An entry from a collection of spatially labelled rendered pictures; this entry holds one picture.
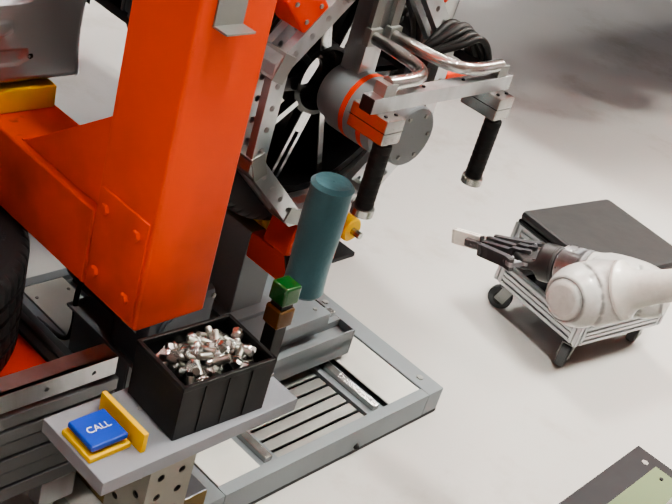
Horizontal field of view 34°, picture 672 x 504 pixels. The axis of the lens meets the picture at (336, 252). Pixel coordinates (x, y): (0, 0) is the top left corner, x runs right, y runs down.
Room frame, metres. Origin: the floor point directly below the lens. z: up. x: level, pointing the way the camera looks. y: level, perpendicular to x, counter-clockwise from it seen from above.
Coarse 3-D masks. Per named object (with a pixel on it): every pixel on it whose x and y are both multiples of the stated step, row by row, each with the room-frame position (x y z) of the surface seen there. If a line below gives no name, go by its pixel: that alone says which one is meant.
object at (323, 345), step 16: (320, 304) 2.34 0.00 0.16; (336, 320) 2.28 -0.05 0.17; (304, 336) 2.19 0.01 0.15; (320, 336) 2.22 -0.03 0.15; (336, 336) 2.21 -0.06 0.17; (352, 336) 2.26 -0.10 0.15; (288, 352) 2.12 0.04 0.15; (304, 352) 2.12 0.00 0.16; (320, 352) 2.17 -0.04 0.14; (336, 352) 2.23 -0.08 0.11; (288, 368) 2.09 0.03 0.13; (304, 368) 2.14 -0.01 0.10
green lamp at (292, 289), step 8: (280, 280) 1.61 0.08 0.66; (288, 280) 1.62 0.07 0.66; (272, 288) 1.60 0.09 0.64; (280, 288) 1.59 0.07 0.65; (288, 288) 1.59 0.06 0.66; (296, 288) 1.60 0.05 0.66; (272, 296) 1.60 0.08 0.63; (280, 296) 1.59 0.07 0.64; (288, 296) 1.59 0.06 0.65; (296, 296) 1.61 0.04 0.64; (280, 304) 1.59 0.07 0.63; (288, 304) 1.59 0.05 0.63
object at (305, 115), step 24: (408, 0) 2.22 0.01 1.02; (336, 24) 2.40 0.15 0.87; (408, 24) 2.25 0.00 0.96; (312, 48) 2.07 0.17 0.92; (336, 48) 2.10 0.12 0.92; (384, 72) 2.25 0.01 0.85; (408, 72) 2.28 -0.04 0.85; (288, 96) 2.05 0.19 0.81; (312, 96) 2.14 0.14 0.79; (288, 120) 2.29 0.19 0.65; (312, 120) 2.29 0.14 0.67; (288, 144) 2.06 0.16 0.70; (312, 144) 2.13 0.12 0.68; (336, 144) 2.22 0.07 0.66; (288, 168) 2.13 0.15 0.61; (312, 168) 2.14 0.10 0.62; (336, 168) 2.16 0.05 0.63
